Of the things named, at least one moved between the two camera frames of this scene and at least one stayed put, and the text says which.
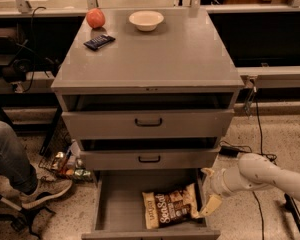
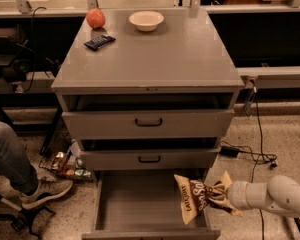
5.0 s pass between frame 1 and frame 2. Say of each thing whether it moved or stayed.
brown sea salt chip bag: moved
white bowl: stayed
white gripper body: moved
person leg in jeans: stayed
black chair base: stayed
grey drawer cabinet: stayed
